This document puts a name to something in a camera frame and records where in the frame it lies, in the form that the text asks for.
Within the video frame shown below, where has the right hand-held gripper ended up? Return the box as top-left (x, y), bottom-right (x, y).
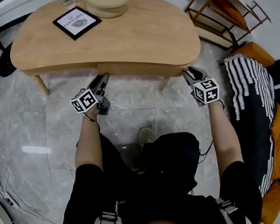
top-left (181, 64), bottom-right (222, 109)

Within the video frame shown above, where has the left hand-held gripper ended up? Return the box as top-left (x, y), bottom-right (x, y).
top-left (67, 72), bottom-right (114, 120)

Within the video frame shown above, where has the person's left forearm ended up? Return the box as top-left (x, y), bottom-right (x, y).
top-left (69, 108), bottom-right (105, 177)

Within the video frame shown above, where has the person's right forearm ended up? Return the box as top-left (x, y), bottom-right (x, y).
top-left (204, 97), bottom-right (245, 177)

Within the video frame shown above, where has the wooden coffee table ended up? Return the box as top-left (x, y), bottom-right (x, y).
top-left (4, 0), bottom-right (206, 107)

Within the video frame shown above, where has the wooden shelf rack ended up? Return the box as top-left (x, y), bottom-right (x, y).
top-left (183, 0), bottom-right (274, 55)

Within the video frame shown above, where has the black framed picture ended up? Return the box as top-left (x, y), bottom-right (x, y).
top-left (50, 3), bottom-right (104, 43)

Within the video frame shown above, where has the black white striped blanket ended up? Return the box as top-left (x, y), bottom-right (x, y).
top-left (223, 49), bottom-right (280, 200)

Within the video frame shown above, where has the person's grey shoe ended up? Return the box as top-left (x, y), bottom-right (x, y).
top-left (136, 125), bottom-right (158, 150)

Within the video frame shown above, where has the orange cushion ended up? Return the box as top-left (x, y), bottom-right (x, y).
top-left (216, 0), bottom-right (250, 35)

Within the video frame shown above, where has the round wooden box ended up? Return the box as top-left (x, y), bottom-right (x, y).
top-left (85, 0), bottom-right (131, 22)

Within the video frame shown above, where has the person's black-clothed torso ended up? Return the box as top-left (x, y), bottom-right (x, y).
top-left (53, 117), bottom-right (266, 224)

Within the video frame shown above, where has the white power strip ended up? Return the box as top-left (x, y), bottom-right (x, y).
top-left (3, 190), bottom-right (19, 209)

